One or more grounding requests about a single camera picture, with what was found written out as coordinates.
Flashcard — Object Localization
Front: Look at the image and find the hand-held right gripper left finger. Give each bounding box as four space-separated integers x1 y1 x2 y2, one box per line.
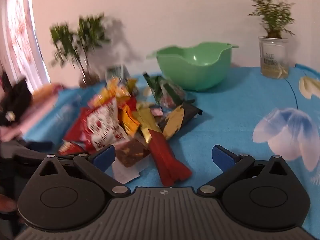
37 144 131 197

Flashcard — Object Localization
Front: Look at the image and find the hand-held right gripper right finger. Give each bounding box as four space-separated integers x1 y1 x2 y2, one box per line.
197 144 291 198

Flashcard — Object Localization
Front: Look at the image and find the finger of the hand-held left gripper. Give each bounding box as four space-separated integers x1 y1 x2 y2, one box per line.
0 77 33 130
0 140 54 167

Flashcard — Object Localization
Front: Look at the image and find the pink orange snack packet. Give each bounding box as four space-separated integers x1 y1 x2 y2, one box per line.
0 83 64 142

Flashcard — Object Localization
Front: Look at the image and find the red white chip bag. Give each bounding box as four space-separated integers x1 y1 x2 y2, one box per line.
62 97 130 153

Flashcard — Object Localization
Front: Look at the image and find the black gold snack packet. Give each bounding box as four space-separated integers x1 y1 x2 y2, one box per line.
157 102 203 140

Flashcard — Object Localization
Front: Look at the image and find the green plastic bowl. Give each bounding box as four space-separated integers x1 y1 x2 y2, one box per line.
146 42 239 91

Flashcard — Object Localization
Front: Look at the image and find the person's left hand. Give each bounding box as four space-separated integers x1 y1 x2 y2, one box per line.
0 194 17 213

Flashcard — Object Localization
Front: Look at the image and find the brown snack packet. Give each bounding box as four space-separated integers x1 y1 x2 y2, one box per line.
105 139 152 184

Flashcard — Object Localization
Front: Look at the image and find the small red yellow packet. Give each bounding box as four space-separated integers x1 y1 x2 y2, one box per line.
59 140 86 156

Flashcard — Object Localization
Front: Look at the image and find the blue floral tablecloth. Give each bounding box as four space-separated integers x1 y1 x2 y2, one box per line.
0 64 320 240

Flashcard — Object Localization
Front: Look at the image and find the gold wrapper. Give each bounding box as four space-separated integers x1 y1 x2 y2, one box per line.
132 105 160 143

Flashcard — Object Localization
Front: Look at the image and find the long red snack packet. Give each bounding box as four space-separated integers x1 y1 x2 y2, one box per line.
149 129 192 187

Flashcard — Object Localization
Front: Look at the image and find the patterned curtain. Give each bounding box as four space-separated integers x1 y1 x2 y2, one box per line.
0 0 50 98

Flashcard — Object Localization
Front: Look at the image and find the small white patterned box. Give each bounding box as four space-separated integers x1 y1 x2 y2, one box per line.
105 65 129 79

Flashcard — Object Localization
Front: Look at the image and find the green snack packet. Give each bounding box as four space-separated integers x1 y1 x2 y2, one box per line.
143 72 188 108

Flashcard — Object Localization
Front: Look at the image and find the leafy plant in glass vase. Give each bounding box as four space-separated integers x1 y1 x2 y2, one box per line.
49 14 112 88

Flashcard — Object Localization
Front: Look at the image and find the feathery plant in clear cup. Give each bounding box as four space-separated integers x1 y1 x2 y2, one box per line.
244 0 296 80

